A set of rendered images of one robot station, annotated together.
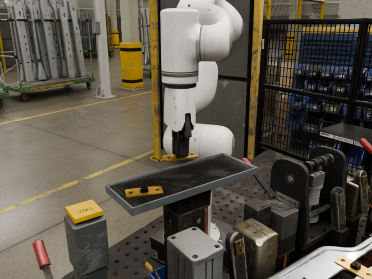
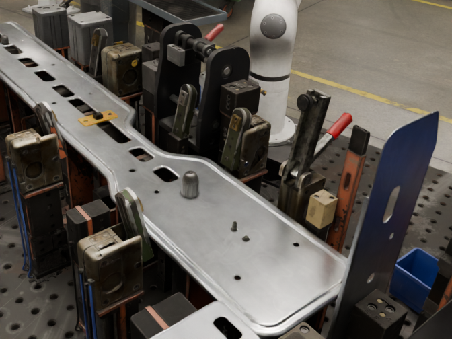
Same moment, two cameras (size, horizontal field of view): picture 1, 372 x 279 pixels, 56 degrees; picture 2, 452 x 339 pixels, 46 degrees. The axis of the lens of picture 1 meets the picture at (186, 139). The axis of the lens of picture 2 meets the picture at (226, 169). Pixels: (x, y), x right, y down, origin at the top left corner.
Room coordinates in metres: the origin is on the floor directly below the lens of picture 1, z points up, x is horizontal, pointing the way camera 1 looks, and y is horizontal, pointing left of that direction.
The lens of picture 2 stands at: (0.81, -1.46, 1.59)
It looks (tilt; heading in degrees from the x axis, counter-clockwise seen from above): 34 degrees down; 83
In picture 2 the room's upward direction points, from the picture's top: 5 degrees clockwise
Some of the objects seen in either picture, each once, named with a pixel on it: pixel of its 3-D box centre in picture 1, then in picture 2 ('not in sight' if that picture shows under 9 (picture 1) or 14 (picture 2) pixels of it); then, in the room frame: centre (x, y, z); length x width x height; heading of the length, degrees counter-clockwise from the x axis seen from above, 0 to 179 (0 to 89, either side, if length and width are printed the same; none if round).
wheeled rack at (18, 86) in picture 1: (44, 53); not in sight; (8.00, 3.17, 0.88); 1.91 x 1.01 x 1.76; 144
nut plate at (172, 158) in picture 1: (180, 154); not in sight; (0.80, 0.01, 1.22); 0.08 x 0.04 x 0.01; 111
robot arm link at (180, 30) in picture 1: (181, 40); not in sight; (0.80, 0.01, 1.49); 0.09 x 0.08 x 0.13; 78
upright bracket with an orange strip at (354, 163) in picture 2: not in sight; (333, 248); (1.11, -0.75, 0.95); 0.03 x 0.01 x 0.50; 126
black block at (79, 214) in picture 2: not in sight; (93, 272); (0.67, -0.70, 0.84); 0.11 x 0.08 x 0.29; 36
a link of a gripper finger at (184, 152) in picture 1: (184, 145); not in sight; (0.78, 0.01, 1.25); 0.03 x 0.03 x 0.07; 21
